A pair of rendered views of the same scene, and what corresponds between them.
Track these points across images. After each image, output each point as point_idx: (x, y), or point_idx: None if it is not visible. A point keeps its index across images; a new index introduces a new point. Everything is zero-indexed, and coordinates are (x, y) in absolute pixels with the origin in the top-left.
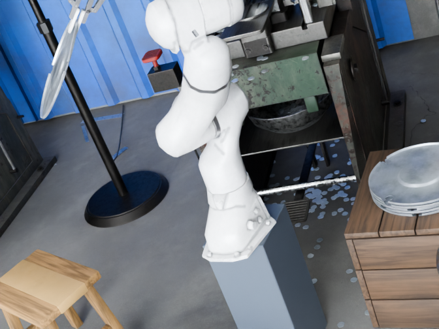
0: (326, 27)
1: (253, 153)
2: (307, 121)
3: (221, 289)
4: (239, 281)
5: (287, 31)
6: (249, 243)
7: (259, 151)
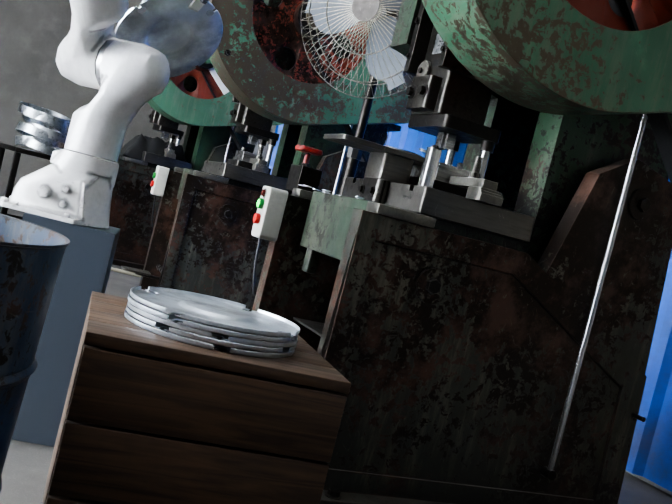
0: (426, 199)
1: (304, 325)
2: None
3: None
4: None
5: (400, 186)
6: (27, 206)
7: (309, 326)
